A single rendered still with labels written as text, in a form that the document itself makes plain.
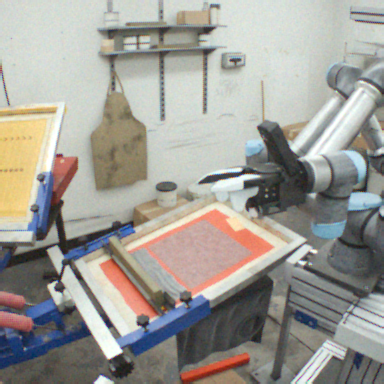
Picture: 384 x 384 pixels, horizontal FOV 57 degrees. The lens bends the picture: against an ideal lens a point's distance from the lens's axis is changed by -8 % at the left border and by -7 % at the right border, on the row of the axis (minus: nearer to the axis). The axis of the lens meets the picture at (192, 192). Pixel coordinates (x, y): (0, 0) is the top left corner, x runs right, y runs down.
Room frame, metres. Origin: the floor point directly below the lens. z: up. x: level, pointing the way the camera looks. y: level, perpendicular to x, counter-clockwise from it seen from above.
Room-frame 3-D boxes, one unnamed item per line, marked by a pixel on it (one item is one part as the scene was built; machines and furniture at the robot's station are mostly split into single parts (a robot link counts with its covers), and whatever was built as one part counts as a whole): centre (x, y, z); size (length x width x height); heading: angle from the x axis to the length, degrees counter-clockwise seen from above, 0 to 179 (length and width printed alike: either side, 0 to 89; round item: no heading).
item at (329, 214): (0.74, -0.30, 1.56); 0.11 x 0.08 x 0.11; 23
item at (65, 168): (2.11, 0.99, 1.06); 0.61 x 0.46 x 0.12; 3
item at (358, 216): (0.94, -0.50, 1.42); 0.13 x 0.12 x 0.14; 23
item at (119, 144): (3.21, 0.65, 1.06); 0.53 x 0.07 x 1.05; 123
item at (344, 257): (0.95, -0.50, 1.31); 0.15 x 0.15 x 0.10
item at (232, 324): (1.15, -0.12, 0.79); 0.46 x 0.09 x 0.33; 123
